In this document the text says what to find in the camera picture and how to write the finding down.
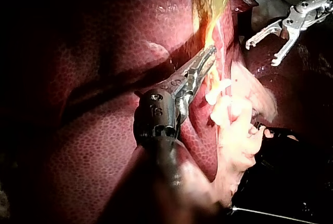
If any right arm instrument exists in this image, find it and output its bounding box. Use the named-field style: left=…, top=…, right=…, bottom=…
left=279, top=0, right=333, bottom=39

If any right arm instrument jaw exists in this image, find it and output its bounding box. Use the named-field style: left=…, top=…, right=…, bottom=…
left=245, top=19, right=284, bottom=50
left=270, top=31, right=299, bottom=67

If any left arm instrument jaw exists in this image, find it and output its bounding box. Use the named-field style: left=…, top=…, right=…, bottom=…
left=191, top=49, right=217, bottom=84
left=178, top=45, right=215, bottom=77

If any left arm instrument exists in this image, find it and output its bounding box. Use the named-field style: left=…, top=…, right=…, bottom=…
left=133, top=68, right=200, bottom=144

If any white clip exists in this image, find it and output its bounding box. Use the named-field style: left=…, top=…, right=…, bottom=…
left=209, top=100, right=236, bottom=128
left=204, top=78, right=233, bottom=106

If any pale fatty tissue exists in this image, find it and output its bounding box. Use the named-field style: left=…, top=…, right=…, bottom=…
left=205, top=60, right=279, bottom=206

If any dark red liver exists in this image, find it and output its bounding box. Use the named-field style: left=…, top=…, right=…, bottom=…
left=0, top=0, right=333, bottom=224

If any thin steel wire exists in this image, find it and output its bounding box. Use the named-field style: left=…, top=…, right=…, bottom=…
left=230, top=207, right=319, bottom=224

